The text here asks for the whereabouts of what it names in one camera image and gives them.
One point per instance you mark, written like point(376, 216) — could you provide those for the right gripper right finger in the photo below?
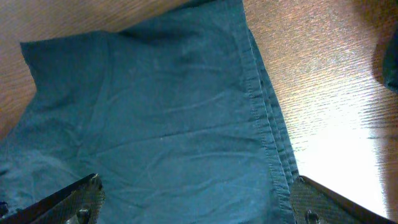
point(313, 203)

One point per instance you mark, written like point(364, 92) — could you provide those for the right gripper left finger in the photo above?
point(79, 203)

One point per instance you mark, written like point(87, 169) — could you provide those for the navy blue shorts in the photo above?
point(176, 114)

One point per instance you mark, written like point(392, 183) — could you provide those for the black garment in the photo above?
point(390, 65)

